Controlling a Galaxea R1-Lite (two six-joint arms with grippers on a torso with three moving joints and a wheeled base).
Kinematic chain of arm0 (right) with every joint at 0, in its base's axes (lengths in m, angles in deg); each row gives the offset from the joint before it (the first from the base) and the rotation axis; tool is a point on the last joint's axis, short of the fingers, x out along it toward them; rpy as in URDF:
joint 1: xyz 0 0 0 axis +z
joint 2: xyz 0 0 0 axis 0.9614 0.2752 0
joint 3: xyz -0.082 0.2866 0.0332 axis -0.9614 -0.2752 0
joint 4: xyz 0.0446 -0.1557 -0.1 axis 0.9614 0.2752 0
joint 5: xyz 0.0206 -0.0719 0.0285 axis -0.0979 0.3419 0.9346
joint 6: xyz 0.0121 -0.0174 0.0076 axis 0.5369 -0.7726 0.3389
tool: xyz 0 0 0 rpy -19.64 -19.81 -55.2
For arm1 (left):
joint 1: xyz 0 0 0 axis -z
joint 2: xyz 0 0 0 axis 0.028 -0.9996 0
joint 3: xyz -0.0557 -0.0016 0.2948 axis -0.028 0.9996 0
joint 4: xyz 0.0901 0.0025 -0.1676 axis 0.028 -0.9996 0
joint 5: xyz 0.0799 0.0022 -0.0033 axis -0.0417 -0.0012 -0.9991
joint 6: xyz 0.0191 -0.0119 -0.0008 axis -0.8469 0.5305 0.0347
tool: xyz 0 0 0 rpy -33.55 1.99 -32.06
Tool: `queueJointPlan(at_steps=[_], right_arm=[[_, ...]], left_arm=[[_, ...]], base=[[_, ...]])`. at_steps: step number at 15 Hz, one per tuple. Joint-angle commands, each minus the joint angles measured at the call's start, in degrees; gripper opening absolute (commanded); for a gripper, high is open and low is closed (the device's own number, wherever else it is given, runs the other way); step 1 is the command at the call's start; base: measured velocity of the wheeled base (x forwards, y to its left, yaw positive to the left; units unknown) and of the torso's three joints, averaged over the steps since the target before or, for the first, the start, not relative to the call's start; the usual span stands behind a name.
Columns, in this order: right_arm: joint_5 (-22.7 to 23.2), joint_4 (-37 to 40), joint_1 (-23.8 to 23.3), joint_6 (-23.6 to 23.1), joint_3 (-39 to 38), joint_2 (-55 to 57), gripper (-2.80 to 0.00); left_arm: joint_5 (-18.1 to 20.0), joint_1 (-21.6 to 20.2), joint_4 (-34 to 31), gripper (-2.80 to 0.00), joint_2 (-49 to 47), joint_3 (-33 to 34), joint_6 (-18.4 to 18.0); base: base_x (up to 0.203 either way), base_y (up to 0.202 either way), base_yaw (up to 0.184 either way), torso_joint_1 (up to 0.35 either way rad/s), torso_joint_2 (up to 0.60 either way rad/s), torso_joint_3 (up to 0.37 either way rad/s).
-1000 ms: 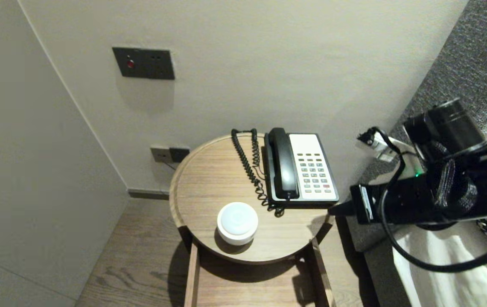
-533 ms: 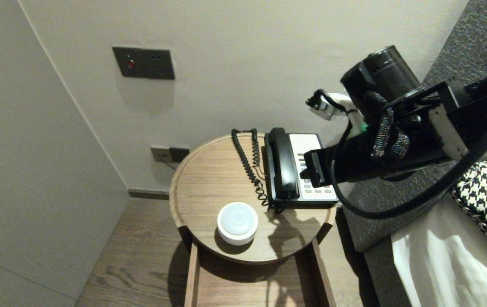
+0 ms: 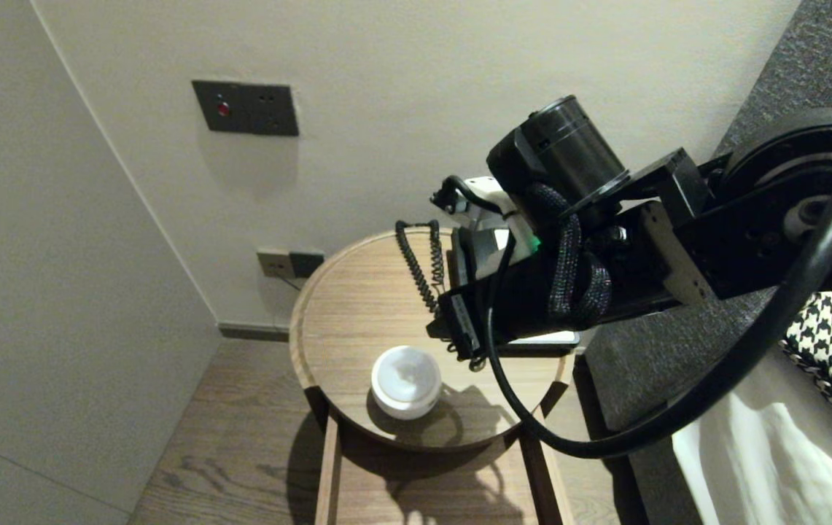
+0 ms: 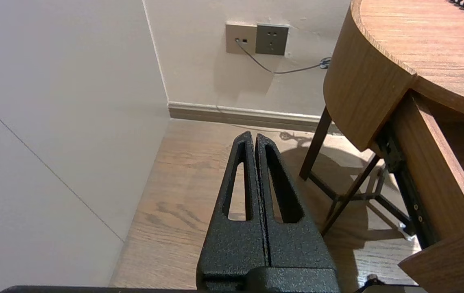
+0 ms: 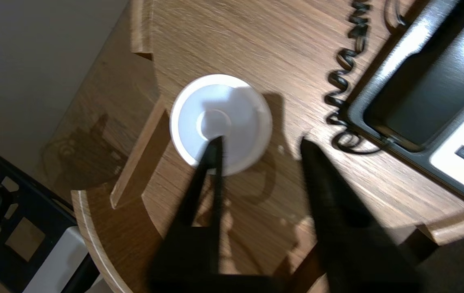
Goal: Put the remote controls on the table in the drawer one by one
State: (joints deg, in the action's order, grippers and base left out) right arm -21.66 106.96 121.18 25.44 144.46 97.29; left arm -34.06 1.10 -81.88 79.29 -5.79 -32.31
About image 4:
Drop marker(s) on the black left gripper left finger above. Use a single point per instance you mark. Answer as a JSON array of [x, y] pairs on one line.
[[232, 244]]

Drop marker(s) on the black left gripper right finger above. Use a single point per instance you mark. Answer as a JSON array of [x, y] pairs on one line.
[[297, 244]]

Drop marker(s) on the thin grey telephone line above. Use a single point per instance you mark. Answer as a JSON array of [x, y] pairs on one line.
[[272, 72]]

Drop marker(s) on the round wooden side table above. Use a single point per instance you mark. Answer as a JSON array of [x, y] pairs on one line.
[[419, 32]]

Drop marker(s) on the grey wall baseboard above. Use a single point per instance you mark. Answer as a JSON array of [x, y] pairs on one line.
[[248, 114]]

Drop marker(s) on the grey wall power socket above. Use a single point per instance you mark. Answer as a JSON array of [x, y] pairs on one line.
[[271, 39]]

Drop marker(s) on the wall power outlet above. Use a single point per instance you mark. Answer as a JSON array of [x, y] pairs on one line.
[[240, 38]]

